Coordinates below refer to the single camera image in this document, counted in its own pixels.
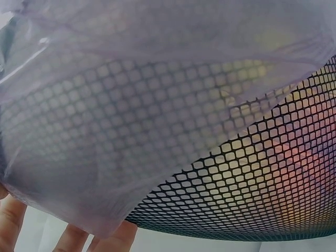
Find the person's left hand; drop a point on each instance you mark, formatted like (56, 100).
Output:
(11, 223)

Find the translucent purple plastic bag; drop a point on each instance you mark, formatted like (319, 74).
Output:
(110, 110)

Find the black mesh basket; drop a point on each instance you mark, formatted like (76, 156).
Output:
(262, 183)

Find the person's left fingers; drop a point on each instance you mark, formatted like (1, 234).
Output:
(76, 240)

